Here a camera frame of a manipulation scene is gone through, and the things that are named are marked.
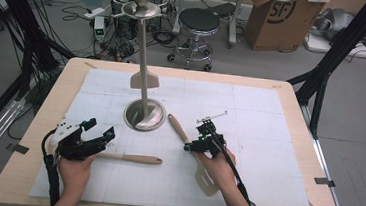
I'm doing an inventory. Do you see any tangle of cables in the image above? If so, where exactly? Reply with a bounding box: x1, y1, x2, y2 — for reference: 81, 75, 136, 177
88, 24, 178, 68

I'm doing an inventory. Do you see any metal utensil stand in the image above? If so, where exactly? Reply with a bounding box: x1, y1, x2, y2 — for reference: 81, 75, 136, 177
101, 0, 177, 135

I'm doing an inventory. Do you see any black tape piece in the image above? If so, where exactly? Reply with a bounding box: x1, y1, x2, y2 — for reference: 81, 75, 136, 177
5, 142, 31, 156
313, 176, 337, 189

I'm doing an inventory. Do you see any person's left hand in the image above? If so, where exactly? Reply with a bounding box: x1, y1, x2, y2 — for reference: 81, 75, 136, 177
55, 150, 99, 194

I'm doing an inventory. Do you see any person's right hand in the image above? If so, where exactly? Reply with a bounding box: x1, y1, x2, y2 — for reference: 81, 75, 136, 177
192, 146, 240, 191

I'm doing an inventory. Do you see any black round stool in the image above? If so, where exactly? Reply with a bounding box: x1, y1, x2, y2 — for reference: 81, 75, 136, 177
166, 5, 222, 74

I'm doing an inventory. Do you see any white power strip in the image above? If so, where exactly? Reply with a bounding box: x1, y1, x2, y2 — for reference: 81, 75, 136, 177
83, 5, 107, 21

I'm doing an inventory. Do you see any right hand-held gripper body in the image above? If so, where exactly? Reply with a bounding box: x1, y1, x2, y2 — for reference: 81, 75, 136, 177
188, 108, 229, 161

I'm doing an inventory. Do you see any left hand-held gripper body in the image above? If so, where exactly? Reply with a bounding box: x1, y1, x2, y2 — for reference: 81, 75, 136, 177
47, 115, 110, 164

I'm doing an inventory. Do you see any left hand-held gripper cable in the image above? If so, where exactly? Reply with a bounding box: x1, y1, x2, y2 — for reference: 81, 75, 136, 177
35, 127, 68, 206

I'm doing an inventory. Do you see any white board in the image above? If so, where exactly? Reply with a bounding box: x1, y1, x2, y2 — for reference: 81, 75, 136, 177
303, 32, 366, 60

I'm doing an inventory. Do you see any grey metal stand post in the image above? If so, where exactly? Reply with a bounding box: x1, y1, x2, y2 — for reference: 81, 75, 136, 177
171, 0, 188, 36
226, 0, 248, 51

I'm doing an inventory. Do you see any printed cardboard box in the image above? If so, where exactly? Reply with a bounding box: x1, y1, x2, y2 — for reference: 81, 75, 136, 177
242, 0, 326, 58

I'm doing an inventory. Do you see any beige kitchen utensil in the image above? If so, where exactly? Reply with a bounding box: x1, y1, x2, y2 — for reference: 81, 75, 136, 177
95, 151, 164, 166

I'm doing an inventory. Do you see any white foam mat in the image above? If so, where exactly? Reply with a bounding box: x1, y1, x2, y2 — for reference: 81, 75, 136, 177
27, 62, 326, 206

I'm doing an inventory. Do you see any black flat device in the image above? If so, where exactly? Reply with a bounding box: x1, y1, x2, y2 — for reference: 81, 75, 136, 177
208, 0, 238, 20

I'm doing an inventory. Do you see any black cable loop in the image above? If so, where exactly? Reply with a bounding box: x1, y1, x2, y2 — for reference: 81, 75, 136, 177
61, 3, 95, 25

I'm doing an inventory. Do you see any white power supply unit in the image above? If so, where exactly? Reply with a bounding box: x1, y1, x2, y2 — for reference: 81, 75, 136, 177
92, 15, 108, 43

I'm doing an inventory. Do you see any solid beige spatula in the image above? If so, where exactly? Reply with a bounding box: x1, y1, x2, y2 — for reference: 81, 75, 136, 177
129, 20, 166, 92

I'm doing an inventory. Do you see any grey bag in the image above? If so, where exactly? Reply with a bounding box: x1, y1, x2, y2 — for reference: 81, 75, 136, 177
311, 5, 357, 44

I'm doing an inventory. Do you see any slotted beige spatula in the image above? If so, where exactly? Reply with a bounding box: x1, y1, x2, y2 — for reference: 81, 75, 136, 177
161, 113, 228, 199

